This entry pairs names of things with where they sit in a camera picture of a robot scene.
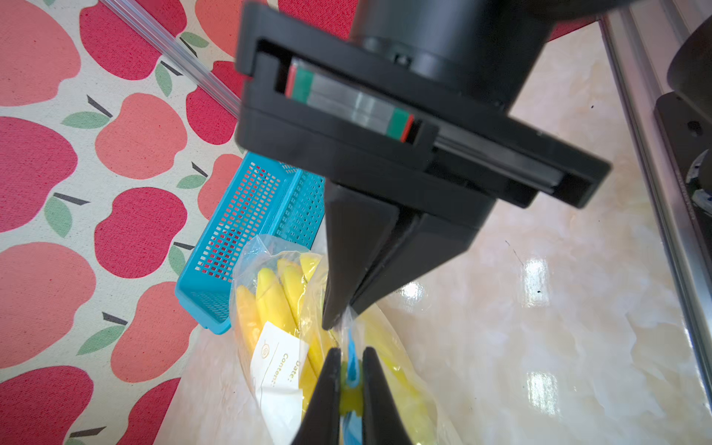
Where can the teal plastic basket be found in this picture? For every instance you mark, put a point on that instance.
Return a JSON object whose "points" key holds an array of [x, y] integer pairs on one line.
{"points": [[264, 197]]}

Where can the clear zip-top bag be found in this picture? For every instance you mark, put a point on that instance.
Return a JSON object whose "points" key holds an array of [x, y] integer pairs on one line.
{"points": [[352, 384]]}

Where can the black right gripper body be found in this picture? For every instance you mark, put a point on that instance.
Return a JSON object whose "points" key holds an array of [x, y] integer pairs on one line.
{"points": [[413, 108]]}

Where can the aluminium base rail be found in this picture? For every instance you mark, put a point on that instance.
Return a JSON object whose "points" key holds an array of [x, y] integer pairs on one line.
{"points": [[673, 142]]}

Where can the right aluminium corner post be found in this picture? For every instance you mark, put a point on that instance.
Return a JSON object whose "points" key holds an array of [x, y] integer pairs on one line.
{"points": [[150, 30]]}

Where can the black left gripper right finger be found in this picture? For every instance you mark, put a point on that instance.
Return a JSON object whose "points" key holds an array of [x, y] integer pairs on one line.
{"points": [[382, 423]]}

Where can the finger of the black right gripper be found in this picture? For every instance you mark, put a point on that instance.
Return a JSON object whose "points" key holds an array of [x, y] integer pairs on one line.
{"points": [[357, 227], [418, 244]]}

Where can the yellow banana bunch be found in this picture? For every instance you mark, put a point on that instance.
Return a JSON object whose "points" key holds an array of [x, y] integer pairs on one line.
{"points": [[276, 310]]}

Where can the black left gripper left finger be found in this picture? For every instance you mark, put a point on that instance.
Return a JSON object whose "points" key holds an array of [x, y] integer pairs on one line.
{"points": [[321, 423]]}

